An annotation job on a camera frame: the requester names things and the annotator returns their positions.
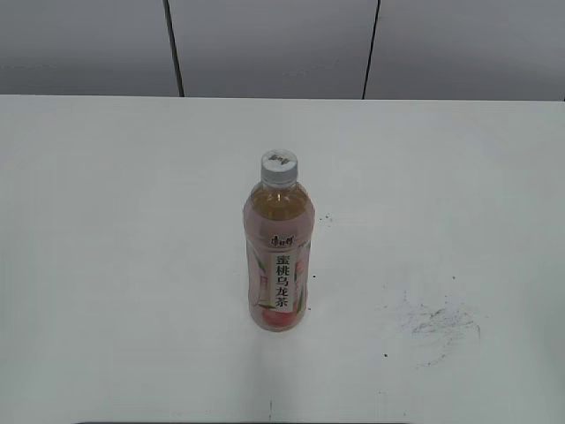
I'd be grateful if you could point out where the peach oolong tea bottle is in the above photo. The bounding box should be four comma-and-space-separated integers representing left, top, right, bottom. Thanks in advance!
243, 182, 315, 332

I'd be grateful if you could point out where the white bottle cap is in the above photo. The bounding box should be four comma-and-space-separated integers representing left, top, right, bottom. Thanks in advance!
260, 149, 298, 188

